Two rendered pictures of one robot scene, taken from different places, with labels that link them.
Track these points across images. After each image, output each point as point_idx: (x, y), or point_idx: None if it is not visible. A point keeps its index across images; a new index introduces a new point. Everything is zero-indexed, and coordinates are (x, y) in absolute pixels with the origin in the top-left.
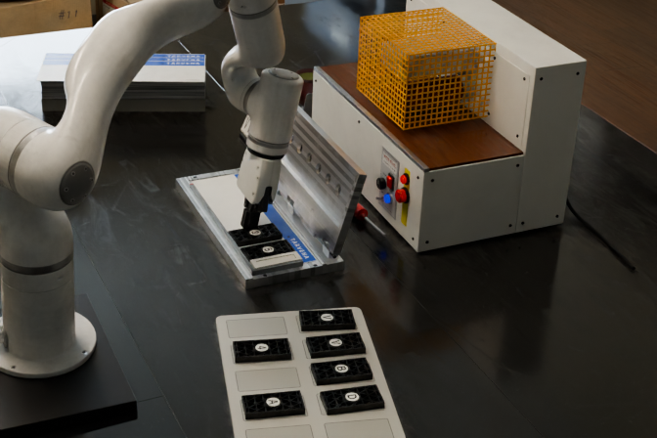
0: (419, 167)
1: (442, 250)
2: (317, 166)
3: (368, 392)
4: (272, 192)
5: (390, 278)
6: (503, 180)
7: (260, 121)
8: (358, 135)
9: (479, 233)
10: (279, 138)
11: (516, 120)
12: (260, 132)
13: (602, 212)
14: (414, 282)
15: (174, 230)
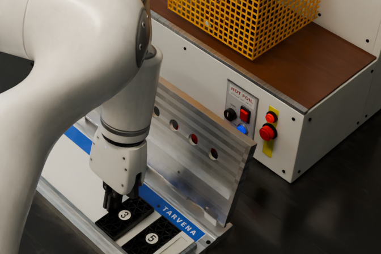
0: (296, 109)
1: (308, 170)
2: (170, 122)
3: None
4: (142, 176)
5: (283, 228)
6: (360, 89)
7: (121, 111)
8: (183, 60)
9: (336, 141)
10: (144, 122)
11: (365, 25)
12: (122, 122)
13: None
14: (308, 226)
15: (26, 229)
